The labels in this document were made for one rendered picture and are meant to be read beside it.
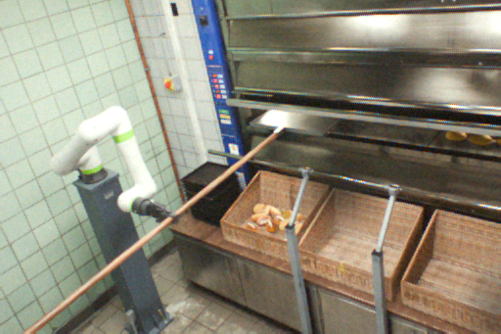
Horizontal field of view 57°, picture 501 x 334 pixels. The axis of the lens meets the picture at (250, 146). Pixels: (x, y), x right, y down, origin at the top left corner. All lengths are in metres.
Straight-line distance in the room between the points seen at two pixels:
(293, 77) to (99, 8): 1.45
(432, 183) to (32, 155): 2.40
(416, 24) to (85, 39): 2.11
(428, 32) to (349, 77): 0.48
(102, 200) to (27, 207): 0.61
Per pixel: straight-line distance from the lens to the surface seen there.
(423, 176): 2.61
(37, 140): 3.21
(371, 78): 2.48
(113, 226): 2.93
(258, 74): 2.86
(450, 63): 2.31
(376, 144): 2.62
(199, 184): 3.07
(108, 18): 3.44
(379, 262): 2.22
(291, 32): 2.63
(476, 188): 2.55
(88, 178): 2.83
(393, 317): 2.51
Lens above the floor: 2.36
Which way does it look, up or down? 25 degrees down
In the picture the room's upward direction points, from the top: 11 degrees counter-clockwise
